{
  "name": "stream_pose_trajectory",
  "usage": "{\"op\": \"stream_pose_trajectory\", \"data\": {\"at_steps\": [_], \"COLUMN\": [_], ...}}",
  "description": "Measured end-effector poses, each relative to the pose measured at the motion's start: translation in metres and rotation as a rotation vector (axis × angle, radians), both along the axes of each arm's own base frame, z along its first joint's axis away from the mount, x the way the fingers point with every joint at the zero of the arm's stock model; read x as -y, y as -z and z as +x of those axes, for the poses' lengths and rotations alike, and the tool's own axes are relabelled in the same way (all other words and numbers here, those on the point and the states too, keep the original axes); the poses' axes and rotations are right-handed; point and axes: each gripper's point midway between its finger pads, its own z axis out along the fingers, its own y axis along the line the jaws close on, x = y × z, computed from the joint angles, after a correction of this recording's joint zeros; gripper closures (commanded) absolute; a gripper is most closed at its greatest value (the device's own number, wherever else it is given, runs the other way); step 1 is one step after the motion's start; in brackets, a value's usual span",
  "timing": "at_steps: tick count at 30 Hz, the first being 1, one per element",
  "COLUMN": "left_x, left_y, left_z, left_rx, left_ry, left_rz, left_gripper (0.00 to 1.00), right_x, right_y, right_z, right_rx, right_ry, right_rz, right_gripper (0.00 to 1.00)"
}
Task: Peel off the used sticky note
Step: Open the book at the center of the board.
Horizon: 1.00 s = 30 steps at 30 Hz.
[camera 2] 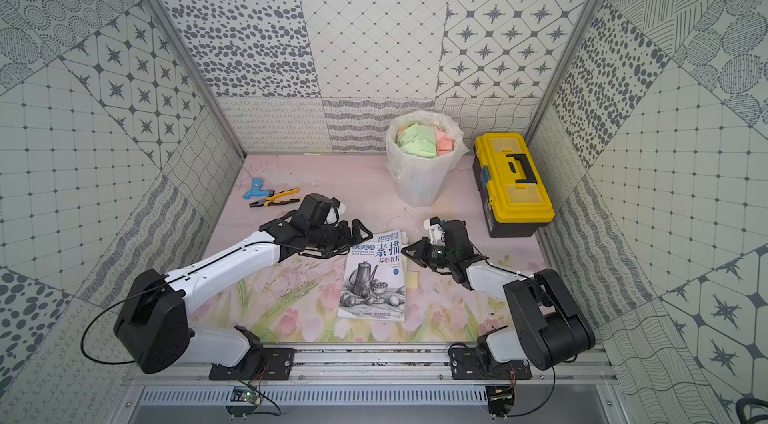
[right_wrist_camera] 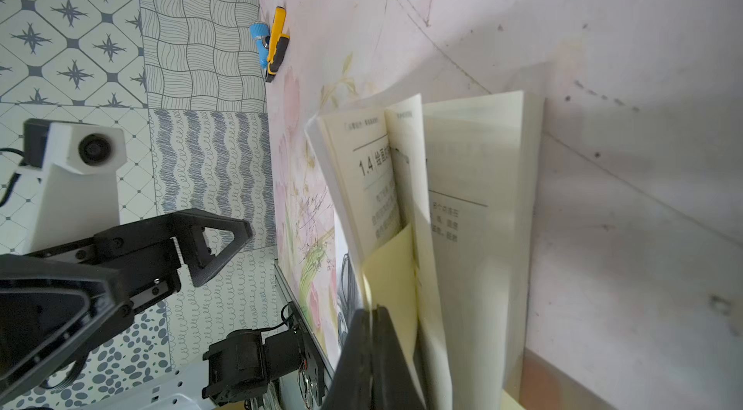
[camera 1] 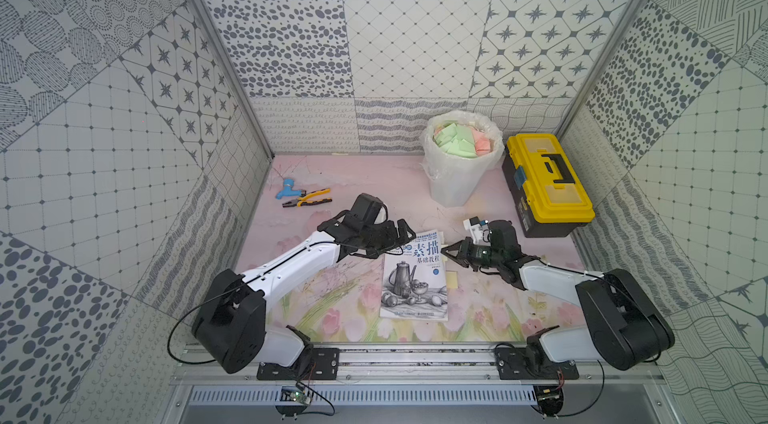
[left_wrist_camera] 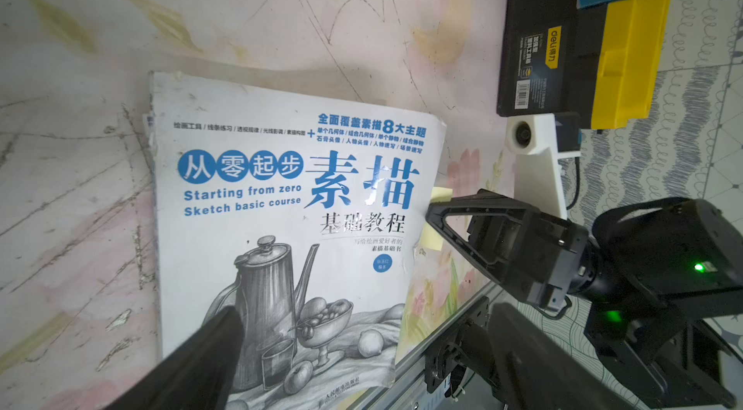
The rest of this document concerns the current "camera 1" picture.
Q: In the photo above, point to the sketch tutorial book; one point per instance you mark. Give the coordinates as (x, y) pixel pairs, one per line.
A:
(414, 283)

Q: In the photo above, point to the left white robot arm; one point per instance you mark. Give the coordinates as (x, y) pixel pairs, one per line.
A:
(231, 321)

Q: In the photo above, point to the blue plastic faucet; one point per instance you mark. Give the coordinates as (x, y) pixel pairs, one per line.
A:
(288, 190)

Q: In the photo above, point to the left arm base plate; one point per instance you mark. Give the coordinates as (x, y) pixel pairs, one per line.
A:
(314, 363)

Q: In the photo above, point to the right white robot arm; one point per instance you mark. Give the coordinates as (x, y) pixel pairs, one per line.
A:
(622, 326)

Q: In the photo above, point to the yellow black toolbox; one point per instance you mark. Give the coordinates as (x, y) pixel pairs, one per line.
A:
(549, 198)

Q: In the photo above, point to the yellow sticky note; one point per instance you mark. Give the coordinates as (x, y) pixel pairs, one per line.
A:
(451, 280)

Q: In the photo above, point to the floral pink table mat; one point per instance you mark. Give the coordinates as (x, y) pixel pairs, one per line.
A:
(342, 303)

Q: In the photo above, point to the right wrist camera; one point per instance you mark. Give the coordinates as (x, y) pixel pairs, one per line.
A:
(478, 230)

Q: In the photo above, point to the yellow black pliers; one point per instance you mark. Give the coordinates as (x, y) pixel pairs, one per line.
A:
(313, 198)

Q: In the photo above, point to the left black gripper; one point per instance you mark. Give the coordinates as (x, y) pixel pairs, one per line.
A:
(389, 235)

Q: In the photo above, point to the white trash bin with liner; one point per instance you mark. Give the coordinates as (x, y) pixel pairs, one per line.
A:
(459, 147)

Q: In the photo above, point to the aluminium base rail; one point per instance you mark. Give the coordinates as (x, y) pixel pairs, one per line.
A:
(441, 363)

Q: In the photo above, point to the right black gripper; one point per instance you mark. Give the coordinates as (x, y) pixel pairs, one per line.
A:
(463, 250)

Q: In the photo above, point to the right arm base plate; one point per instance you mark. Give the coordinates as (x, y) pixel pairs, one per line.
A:
(530, 363)

